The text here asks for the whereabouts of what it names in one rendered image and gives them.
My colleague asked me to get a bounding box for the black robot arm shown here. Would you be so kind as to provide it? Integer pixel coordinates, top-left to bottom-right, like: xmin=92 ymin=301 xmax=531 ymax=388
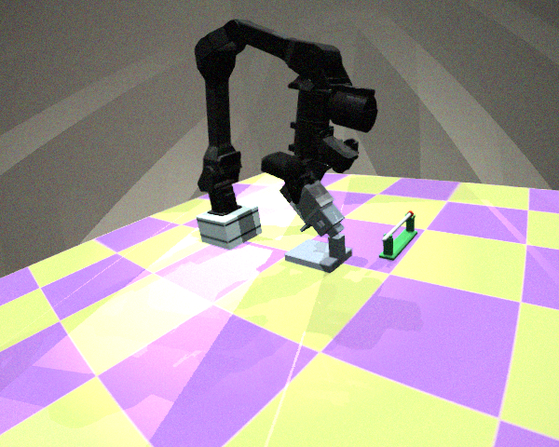
xmin=194 ymin=19 xmax=378 ymax=216

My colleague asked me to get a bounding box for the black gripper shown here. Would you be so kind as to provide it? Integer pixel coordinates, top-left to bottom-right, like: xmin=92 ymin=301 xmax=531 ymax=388
xmin=261 ymin=117 xmax=334 ymax=204

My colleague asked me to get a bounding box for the grey pin with red cap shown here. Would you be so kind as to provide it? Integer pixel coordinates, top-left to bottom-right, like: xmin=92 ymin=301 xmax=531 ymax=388
xmin=382 ymin=211 xmax=414 ymax=242

